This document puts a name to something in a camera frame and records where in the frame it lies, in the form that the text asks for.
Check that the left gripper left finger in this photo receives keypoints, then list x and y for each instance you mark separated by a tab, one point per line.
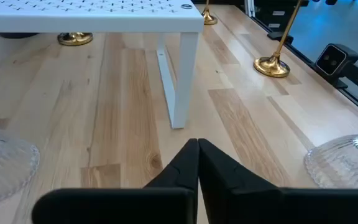
166	205

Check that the black equipment box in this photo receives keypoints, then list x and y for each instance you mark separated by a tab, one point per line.
269	17

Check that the medium gold candlestick holder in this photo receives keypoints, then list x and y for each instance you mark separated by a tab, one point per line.
270	66

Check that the black table-level camera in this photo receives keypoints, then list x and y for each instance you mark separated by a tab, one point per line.
332	59

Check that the clear glass candle holder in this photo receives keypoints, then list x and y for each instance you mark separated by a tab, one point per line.
2	165
337	161

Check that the short gold candlestick holder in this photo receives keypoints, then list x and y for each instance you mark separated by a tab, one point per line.
209	19

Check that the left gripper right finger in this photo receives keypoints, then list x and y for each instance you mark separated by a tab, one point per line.
235	199

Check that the white perforated metal shelf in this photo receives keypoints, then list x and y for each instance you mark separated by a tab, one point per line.
89	18

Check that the black frame clip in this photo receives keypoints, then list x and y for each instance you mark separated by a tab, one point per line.
278	36

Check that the tall gold candlestick holder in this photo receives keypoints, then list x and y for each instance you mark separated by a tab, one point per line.
75	38

